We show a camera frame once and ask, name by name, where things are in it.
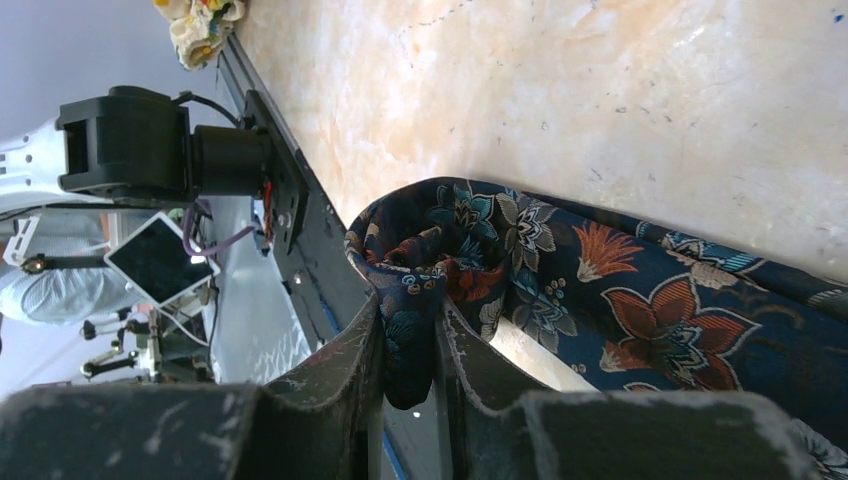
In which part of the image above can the white framed tablet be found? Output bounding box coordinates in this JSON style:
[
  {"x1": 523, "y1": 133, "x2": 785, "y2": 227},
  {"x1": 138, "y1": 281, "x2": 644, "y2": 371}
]
[{"x1": 104, "y1": 212, "x2": 220, "y2": 306}]

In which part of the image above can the white patterned cloth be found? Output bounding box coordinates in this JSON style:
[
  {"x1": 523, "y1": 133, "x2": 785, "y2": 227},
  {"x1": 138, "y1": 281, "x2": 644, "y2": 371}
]
[{"x1": 152, "y1": 0, "x2": 247, "y2": 71}]

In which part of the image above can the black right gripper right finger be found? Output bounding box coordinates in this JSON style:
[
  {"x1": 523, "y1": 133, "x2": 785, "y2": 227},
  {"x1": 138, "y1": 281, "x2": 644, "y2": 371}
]
[{"x1": 434, "y1": 302, "x2": 818, "y2": 479}]

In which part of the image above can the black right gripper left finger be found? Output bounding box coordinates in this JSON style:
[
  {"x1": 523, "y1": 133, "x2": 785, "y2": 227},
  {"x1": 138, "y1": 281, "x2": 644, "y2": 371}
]
[{"x1": 1, "y1": 298, "x2": 384, "y2": 479}]

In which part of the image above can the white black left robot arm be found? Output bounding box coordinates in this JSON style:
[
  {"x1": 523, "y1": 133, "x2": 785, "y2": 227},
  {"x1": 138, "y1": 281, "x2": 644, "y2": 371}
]
[{"x1": 1, "y1": 86, "x2": 275, "y2": 215}]

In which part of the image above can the navy floral tie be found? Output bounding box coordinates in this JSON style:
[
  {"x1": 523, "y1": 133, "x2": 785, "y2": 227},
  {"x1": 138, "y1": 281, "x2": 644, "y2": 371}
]
[{"x1": 345, "y1": 177, "x2": 847, "y2": 479}]

